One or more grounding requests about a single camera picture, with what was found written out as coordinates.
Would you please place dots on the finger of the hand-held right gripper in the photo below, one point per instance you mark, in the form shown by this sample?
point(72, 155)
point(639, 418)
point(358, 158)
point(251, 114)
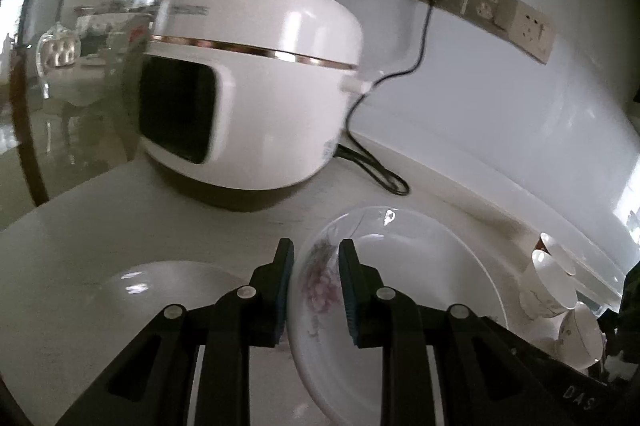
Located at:
point(630, 301)

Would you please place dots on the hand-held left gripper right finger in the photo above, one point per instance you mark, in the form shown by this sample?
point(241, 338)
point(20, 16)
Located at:
point(349, 291)

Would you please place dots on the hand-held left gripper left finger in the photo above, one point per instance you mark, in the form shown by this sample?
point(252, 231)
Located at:
point(282, 291)

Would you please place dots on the white bowl grey floral print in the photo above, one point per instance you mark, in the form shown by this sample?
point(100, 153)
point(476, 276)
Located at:
point(580, 341)

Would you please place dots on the large white plate pink flower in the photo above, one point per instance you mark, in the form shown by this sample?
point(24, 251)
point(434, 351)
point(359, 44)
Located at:
point(415, 306)

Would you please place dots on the white bowl red band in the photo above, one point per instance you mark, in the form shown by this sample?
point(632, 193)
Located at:
point(562, 256)

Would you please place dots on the white ceramic bowl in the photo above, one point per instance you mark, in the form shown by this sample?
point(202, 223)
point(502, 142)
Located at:
point(542, 291)

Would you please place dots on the white rice cooker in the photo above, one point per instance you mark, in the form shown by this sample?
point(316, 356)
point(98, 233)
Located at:
point(260, 96)

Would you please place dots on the wall socket panel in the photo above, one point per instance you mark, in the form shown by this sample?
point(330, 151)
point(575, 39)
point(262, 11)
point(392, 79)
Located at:
point(500, 13)

